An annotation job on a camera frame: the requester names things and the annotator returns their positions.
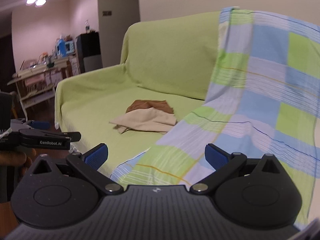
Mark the brown cloth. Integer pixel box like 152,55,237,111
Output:
125,99,175,117

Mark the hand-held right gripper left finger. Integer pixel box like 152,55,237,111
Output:
24,143,125,196

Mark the green covered sofa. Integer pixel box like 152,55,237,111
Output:
54,9,254,180

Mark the cluttered wooden shelf table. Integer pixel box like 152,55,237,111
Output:
7,55,78,121

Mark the person's left hand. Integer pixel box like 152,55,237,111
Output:
0,148,37,172

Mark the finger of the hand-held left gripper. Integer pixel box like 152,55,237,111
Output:
10,120,51,131
18,128,82,151

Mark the blue box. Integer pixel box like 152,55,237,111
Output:
55,39,76,56

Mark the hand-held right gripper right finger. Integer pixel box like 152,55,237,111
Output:
189,143,288,196

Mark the beige cloth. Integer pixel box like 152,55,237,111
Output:
109,107,178,134

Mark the plaid blue green sheet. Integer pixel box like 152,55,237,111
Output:
110,6,320,232

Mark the black cabinet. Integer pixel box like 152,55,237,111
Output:
76,31,102,73

